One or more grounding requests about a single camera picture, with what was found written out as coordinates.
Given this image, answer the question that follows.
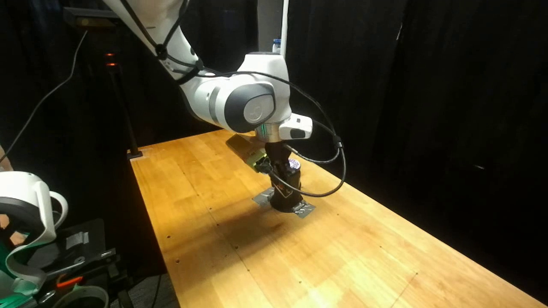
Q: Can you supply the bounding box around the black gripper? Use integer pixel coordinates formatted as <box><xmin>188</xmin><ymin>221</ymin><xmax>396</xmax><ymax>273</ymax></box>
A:
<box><xmin>254</xmin><ymin>139</ymin><xmax>303</xmax><ymax>196</ymax></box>

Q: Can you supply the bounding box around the brown upside-down cup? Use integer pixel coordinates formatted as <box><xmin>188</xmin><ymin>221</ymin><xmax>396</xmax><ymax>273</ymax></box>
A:
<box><xmin>269</xmin><ymin>161</ymin><xmax>305</xmax><ymax>215</ymax></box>

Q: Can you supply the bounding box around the grey tape piece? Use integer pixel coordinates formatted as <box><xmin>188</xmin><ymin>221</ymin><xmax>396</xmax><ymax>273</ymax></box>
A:
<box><xmin>252</xmin><ymin>187</ymin><xmax>278</xmax><ymax>208</ymax></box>

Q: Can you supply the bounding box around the small grey square plate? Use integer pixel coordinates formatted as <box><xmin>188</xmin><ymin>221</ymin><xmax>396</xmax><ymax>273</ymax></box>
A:
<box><xmin>291</xmin><ymin>199</ymin><xmax>317</xmax><ymax>221</ymax></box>

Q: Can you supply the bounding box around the white vertical pole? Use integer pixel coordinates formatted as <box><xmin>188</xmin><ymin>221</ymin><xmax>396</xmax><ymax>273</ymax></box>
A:
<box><xmin>278</xmin><ymin>0</ymin><xmax>291</xmax><ymax>57</ymax></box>

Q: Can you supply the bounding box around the black equipment case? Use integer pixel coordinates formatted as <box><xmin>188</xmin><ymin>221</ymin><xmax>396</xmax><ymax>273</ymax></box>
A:
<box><xmin>31</xmin><ymin>218</ymin><xmax>134</xmax><ymax>308</ymax></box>

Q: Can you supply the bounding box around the white rounded device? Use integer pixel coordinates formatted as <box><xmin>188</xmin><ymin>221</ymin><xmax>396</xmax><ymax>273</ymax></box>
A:
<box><xmin>0</xmin><ymin>170</ymin><xmax>70</xmax><ymax>249</ymax></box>

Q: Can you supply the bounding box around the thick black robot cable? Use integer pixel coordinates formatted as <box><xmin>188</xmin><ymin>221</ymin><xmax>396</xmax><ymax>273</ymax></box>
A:
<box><xmin>250</xmin><ymin>71</ymin><xmax>349</xmax><ymax>201</ymax></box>

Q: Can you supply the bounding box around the black camera tripod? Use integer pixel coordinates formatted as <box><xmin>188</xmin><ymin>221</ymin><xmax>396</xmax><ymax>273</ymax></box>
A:
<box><xmin>60</xmin><ymin>6</ymin><xmax>146</xmax><ymax>161</ymax></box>

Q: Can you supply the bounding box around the orange handled tool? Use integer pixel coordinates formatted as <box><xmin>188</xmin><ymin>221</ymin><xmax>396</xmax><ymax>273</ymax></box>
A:
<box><xmin>55</xmin><ymin>274</ymin><xmax>86</xmax><ymax>292</ymax></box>

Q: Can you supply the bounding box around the thin dark hanging cable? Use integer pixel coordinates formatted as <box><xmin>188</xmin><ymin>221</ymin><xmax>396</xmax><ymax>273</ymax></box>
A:
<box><xmin>0</xmin><ymin>28</ymin><xmax>91</xmax><ymax>163</ymax></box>

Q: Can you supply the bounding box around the pale green strap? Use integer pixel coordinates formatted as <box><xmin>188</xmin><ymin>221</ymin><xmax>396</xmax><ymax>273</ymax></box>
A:
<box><xmin>4</xmin><ymin>228</ymin><xmax>60</xmax><ymax>290</ymax></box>

